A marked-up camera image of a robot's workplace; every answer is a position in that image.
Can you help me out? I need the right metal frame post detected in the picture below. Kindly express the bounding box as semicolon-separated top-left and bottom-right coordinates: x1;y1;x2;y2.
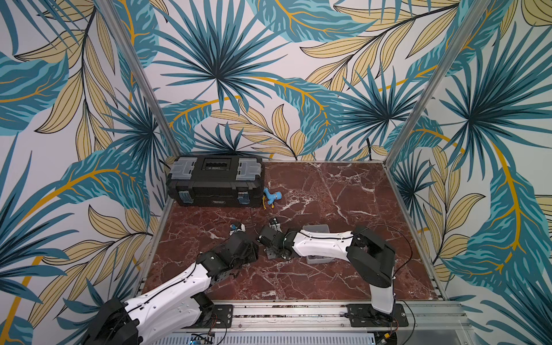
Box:
383;0;490;170

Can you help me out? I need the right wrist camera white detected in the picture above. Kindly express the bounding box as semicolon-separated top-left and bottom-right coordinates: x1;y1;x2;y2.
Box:
269;217;281;231

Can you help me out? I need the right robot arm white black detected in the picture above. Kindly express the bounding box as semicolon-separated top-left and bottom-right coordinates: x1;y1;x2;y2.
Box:
257;224;396;316

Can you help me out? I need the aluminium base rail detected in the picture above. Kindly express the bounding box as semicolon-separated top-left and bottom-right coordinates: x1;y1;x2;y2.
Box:
103;300;475;345

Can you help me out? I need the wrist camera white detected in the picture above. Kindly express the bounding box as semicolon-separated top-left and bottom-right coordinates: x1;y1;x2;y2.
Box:
269;217;281;231
229;222;246;235

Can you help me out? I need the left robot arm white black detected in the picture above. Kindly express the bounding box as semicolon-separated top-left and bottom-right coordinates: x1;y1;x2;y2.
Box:
82;231;259;344

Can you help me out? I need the black plastic toolbox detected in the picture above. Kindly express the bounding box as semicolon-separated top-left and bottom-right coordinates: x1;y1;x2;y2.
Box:
166;155;265;208

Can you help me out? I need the left metal frame post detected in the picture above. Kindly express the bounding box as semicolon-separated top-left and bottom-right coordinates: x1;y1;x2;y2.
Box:
96;0;181;157

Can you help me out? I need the blue yellow clamp tool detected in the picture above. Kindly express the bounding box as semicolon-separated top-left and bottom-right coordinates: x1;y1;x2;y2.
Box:
262;187;283;209

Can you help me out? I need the metal frame post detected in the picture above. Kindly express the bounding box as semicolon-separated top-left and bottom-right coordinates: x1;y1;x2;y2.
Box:
96;0;181;157
383;0;490;170

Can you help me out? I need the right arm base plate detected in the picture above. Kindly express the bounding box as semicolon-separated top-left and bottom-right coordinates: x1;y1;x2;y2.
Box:
344;303;409;328

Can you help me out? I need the translucent plastic storage box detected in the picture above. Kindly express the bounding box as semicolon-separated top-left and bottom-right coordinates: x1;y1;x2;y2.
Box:
303;224;334;265

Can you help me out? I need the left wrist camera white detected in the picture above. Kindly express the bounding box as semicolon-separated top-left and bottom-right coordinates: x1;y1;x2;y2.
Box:
229;222;246;235

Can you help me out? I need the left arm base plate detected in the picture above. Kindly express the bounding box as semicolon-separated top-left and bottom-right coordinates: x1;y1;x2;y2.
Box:
191;304;234;329

